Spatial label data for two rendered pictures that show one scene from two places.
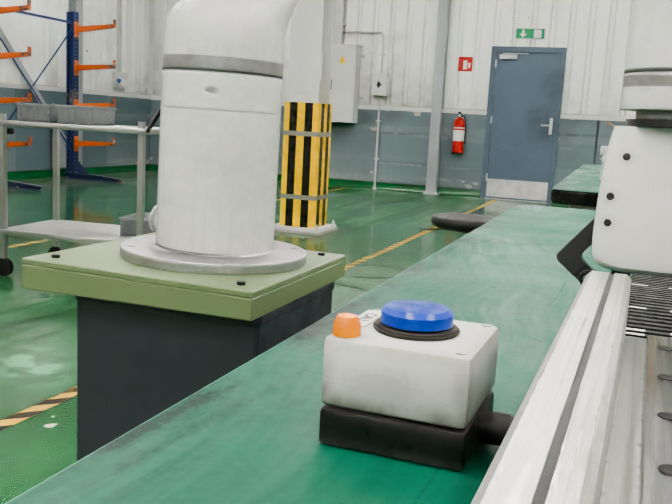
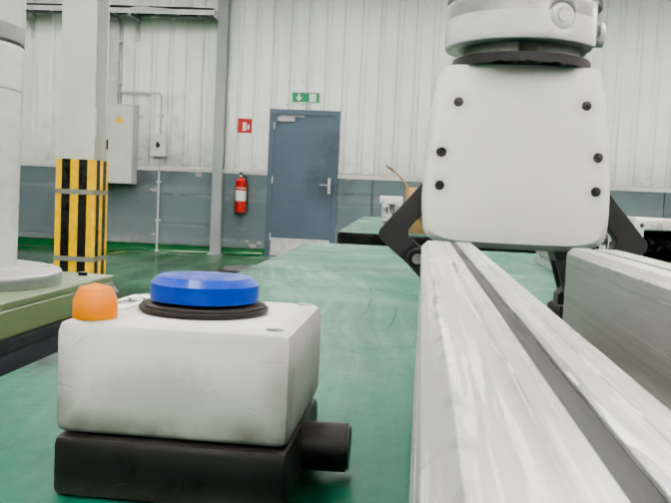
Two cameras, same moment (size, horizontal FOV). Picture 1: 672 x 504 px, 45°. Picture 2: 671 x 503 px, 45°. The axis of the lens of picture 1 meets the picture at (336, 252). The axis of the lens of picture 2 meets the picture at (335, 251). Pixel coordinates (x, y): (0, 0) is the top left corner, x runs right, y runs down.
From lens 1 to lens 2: 0.15 m
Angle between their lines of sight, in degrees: 16
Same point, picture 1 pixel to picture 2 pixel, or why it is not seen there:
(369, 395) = (133, 408)
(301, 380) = (38, 412)
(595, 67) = (367, 130)
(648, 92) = (481, 18)
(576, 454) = (614, 387)
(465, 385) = (283, 376)
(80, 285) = not seen: outside the picture
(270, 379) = not seen: outside the picture
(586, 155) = (363, 213)
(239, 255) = not seen: outside the picture
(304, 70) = (77, 126)
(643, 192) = (480, 144)
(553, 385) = (466, 308)
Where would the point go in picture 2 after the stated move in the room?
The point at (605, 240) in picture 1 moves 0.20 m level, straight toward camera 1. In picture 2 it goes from (438, 207) to (480, 213)
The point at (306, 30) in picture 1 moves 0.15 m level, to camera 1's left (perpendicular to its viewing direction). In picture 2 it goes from (78, 84) to (58, 83)
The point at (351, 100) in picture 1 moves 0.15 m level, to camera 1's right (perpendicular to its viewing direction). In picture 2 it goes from (129, 161) to (140, 161)
